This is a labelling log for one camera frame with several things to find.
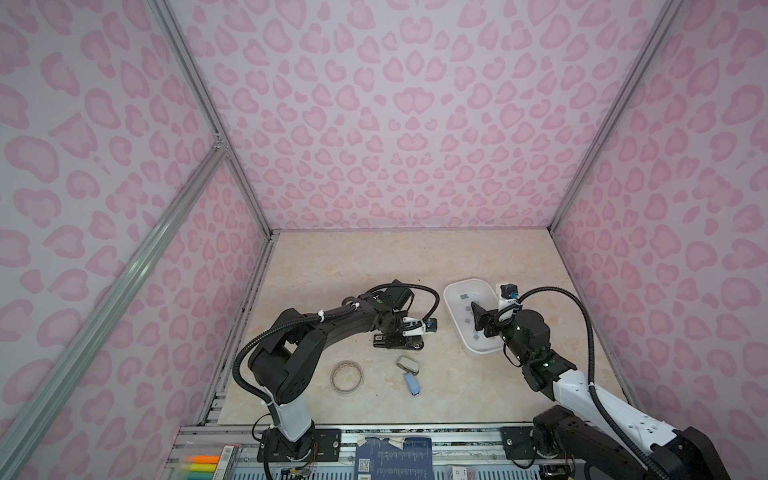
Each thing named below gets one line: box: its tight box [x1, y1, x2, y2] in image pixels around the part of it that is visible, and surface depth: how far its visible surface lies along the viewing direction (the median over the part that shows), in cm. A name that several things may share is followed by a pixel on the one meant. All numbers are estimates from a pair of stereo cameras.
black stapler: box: [373, 334, 425, 350], surface depth 80 cm
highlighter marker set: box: [181, 455, 220, 480], surface depth 71 cm
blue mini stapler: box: [404, 372, 421, 396], surface depth 83 cm
